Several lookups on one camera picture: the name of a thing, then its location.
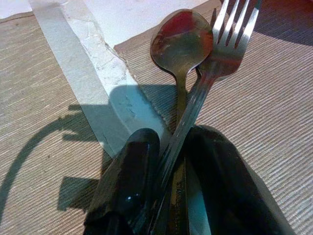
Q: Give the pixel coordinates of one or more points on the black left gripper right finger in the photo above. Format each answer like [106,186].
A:
[232,186]

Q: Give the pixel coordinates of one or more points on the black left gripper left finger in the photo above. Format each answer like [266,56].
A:
[127,176]

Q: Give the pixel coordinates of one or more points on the stainless steel fork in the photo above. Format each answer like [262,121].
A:
[220,61]

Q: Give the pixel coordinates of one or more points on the stainless steel spoon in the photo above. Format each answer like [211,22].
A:
[181,44]

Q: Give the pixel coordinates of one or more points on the beige woven placemat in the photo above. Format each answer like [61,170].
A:
[31,98]
[264,110]

